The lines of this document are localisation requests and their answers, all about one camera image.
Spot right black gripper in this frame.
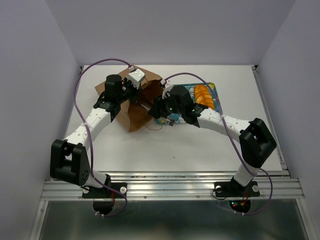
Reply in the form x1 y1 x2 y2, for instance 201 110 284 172
147 91 184 120

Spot metal tongs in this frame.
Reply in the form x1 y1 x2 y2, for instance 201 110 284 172
141 103 176 127

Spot brown paper bag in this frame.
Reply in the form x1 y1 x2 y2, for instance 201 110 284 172
93 65 163 132

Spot long braided fake bread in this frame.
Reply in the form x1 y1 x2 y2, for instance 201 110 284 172
194 84 216 110

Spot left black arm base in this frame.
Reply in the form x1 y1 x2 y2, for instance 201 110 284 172
81 173 128 199

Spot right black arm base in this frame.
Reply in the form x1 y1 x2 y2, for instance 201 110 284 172
211 178 261 200

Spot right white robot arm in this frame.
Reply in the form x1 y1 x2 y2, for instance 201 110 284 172
148 85 277 195

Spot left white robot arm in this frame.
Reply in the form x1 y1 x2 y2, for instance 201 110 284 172
50 69 146 197

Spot teal floral tray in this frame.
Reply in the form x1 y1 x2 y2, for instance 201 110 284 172
154 82 220 125

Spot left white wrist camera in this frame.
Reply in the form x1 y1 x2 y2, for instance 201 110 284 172
126 69 146 89

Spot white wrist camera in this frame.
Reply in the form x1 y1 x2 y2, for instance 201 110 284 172
126 69 146 89
160 79 174 99

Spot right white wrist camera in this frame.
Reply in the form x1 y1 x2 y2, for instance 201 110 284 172
160 79 174 99

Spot aluminium mounting rail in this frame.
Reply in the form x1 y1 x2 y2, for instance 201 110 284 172
40 170 305 201

